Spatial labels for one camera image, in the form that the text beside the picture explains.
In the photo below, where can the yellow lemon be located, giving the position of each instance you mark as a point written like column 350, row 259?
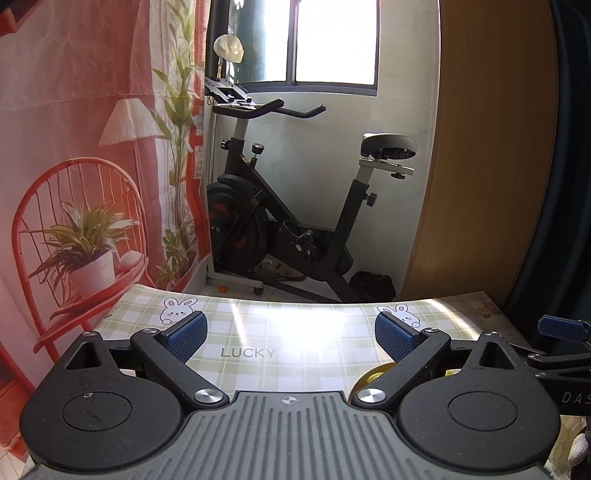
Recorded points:
column 371, row 376

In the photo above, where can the printed wall cloth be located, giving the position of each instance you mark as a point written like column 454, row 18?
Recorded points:
column 69, row 92

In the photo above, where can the person's right hand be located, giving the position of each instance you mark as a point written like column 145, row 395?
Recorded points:
column 581, row 456

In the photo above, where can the black bag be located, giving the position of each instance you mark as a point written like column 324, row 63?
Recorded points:
column 371, row 286

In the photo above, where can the wooden wardrobe panel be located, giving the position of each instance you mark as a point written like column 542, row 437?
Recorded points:
column 485, row 138

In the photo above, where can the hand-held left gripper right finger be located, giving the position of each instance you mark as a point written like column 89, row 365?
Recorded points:
column 395, row 336

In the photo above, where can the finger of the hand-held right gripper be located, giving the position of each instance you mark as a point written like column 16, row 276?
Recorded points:
column 554, row 362
column 558, row 325

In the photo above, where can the checked bunny print tablecloth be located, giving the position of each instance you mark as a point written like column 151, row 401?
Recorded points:
column 300, row 332

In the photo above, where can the window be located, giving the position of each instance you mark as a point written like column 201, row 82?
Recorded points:
column 332, row 41

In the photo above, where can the black exercise bike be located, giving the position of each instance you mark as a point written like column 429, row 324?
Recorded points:
column 240, row 221

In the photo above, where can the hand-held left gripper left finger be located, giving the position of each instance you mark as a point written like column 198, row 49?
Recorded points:
column 187, row 337

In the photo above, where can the worn sneaker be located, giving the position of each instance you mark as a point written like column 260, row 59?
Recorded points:
column 288, row 276

